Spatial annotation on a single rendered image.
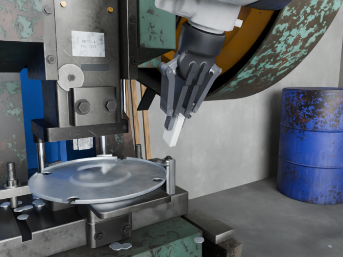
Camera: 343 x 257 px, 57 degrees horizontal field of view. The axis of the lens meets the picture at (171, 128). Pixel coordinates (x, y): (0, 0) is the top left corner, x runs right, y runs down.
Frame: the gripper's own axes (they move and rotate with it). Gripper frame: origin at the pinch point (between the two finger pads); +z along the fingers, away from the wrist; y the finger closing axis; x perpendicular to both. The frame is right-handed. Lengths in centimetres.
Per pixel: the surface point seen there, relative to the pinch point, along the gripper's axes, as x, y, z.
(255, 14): 10.0, 22.8, -21.4
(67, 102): 17.9, -14.7, 3.6
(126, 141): 38, 16, 33
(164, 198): -9.0, -5.2, 8.8
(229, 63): 12.3, 23.1, -8.3
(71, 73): 19.4, -13.8, -2.3
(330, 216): 7, 178, 104
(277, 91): 115, 221, 64
